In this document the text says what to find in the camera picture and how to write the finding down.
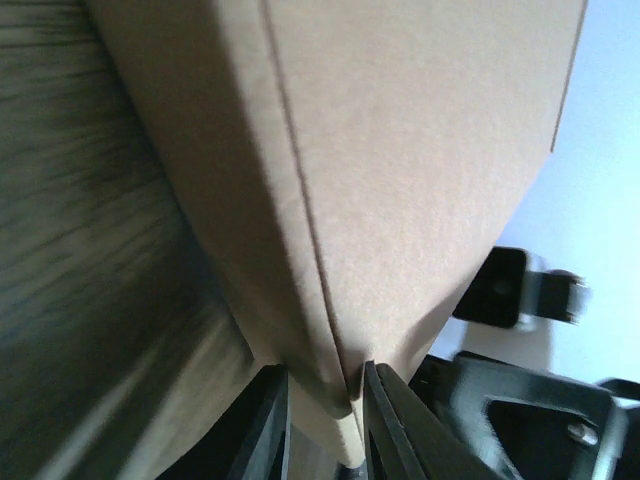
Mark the brown cardboard box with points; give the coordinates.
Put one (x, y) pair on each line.
(346, 165)

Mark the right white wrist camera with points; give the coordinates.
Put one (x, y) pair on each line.
(513, 301)

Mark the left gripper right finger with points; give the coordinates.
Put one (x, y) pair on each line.
(404, 439)

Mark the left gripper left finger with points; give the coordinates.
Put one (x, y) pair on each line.
(251, 440)

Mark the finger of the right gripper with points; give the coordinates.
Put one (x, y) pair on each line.
(527, 424)

